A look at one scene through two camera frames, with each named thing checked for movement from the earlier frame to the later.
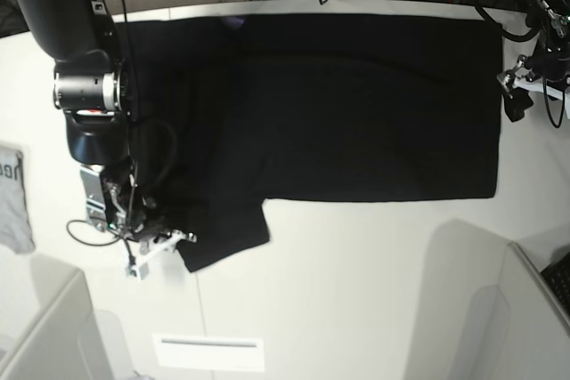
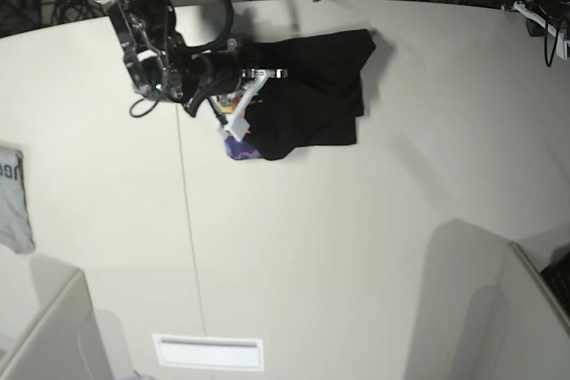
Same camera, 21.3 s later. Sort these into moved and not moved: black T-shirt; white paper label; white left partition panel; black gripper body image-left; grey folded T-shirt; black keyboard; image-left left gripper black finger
Moved: image-left left gripper black finger; black gripper body image-left; black T-shirt
Not moved: white left partition panel; grey folded T-shirt; black keyboard; white paper label
